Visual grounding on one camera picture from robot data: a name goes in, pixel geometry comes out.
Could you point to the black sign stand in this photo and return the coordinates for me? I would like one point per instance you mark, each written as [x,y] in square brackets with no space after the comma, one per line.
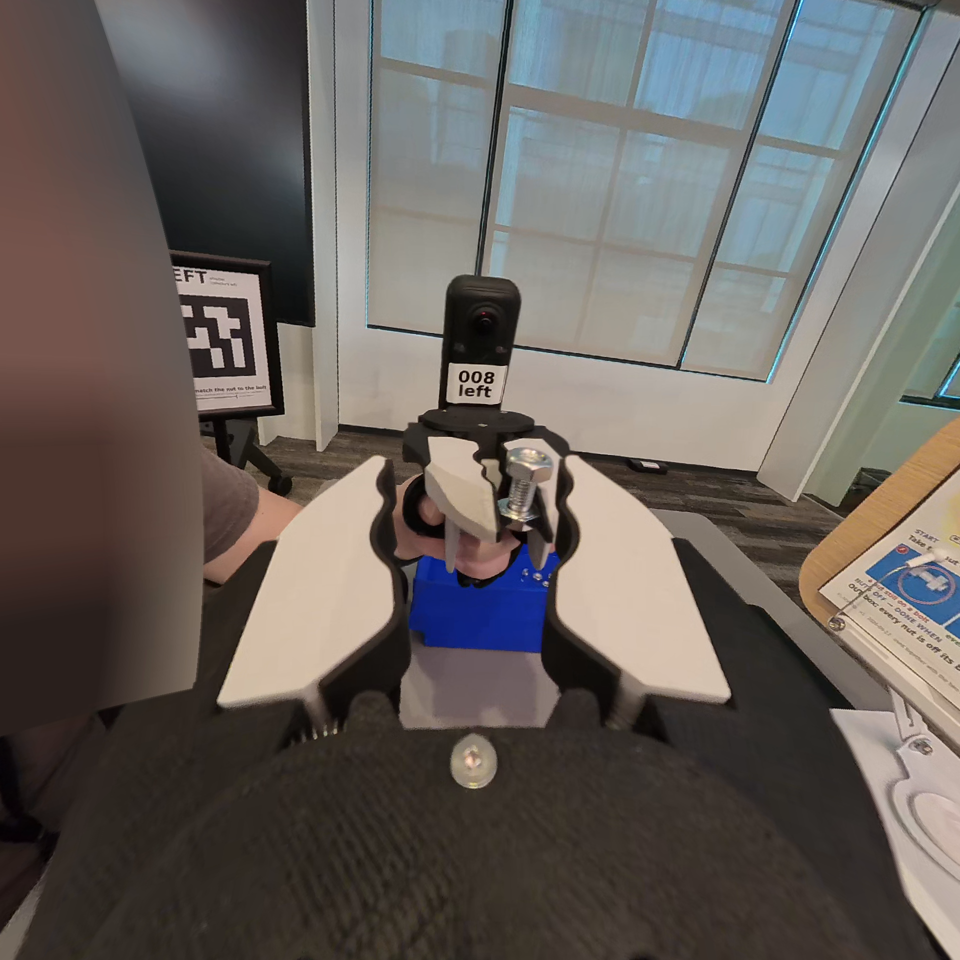
[251,457]

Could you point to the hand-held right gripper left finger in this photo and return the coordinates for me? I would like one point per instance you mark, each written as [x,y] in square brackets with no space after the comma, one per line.
[315,585]

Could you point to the large silver hex nut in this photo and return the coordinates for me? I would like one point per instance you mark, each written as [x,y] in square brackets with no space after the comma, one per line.
[517,514]

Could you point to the small black floor box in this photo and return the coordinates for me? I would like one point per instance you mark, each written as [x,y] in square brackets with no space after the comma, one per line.
[649,466]

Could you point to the white paper with outlines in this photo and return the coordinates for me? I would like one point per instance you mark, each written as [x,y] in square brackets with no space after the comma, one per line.
[900,765]

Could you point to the large black wall screen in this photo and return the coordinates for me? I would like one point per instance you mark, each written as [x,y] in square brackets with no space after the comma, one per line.
[225,135]

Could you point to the printed instruction sheet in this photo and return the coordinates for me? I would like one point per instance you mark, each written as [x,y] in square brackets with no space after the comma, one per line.
[907,600]

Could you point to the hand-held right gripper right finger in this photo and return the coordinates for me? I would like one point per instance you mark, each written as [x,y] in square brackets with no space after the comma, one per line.
[637,592]

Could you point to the blue plastic parts bin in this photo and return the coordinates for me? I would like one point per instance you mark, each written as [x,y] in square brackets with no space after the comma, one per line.
[480,615]

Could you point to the wooden instruction board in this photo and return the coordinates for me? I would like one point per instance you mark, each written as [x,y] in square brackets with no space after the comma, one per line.
[840,525]

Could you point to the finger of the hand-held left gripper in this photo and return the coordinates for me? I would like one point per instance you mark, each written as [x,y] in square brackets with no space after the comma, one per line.
[545,532]
[457,487]

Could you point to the person's left hand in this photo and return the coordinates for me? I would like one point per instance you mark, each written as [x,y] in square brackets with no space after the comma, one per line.
[480,556]

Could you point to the black desk mat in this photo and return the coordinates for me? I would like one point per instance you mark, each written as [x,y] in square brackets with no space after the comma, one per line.
[802,652]

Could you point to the short thick silver hex bolt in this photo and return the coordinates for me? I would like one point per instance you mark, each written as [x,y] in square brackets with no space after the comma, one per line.
[529,465]

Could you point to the framed black-white marker sign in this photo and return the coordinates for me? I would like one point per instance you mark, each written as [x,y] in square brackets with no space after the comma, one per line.
[225,337]

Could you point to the person's left forearm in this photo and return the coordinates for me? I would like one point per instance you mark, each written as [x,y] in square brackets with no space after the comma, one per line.
[255,532]

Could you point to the large window with blinds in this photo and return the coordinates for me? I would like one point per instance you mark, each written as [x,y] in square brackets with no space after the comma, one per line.
[600,187]

